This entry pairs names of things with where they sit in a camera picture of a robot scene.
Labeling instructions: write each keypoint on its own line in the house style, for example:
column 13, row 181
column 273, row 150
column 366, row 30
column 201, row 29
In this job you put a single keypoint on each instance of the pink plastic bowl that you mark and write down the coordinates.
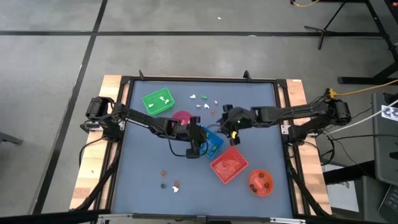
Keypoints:
column 182, row 115

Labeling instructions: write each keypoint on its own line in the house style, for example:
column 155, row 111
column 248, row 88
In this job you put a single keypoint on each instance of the wooden table side board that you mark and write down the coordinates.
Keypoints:
column 315, row 177
column 90, row 174

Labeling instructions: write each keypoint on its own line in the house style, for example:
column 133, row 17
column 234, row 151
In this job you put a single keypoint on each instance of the black chair leg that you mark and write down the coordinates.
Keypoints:
column 9, row 138

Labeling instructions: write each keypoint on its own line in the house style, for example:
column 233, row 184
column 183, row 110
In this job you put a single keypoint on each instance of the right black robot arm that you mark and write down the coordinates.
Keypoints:
column 295, row 111

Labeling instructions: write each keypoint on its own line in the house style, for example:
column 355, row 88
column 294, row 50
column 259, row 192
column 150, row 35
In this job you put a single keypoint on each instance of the black tripod stand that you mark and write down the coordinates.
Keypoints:
column 323, row 30

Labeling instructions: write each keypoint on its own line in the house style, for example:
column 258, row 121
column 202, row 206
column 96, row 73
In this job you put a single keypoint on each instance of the red plastic basket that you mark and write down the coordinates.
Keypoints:
column 230, row 169

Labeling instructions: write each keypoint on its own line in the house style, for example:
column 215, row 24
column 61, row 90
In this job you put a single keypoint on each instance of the blue plastic basket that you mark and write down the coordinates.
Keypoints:
column 213, row 140

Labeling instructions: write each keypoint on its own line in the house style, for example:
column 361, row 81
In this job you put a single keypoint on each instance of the grey cabinet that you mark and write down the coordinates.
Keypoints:
column 385, row 149

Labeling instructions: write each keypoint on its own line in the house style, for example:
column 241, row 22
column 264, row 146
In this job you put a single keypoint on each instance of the orange plastic bowl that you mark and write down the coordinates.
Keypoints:
column 262, row 193

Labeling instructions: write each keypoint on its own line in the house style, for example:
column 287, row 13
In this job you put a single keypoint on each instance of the black keyboard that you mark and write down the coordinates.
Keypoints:
column 390, row 205

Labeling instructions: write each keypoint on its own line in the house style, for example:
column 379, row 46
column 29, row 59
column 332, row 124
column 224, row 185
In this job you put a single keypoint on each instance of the black table frame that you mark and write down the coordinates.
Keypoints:
column 186, row 79

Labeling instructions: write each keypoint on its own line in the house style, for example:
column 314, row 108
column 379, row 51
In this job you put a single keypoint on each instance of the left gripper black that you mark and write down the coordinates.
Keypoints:
column 196, row 133

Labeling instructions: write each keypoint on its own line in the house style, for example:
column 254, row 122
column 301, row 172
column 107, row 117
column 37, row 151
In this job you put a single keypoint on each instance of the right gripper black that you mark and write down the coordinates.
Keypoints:
column 236, row 119

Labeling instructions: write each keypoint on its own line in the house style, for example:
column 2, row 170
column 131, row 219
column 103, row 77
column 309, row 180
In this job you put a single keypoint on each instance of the green plastic basket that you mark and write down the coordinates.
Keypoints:
column 157, row 107

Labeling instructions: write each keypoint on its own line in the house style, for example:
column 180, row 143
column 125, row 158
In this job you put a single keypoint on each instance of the black desk leg frame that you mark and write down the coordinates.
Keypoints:
column 354, row 80

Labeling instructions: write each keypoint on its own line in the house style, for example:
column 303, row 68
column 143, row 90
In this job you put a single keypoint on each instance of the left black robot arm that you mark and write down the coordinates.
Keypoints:
column 140, row 118

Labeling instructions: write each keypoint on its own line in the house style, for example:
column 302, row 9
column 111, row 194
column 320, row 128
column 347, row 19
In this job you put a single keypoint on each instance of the printed marker tag paper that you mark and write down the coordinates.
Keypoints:
column 390, row 113

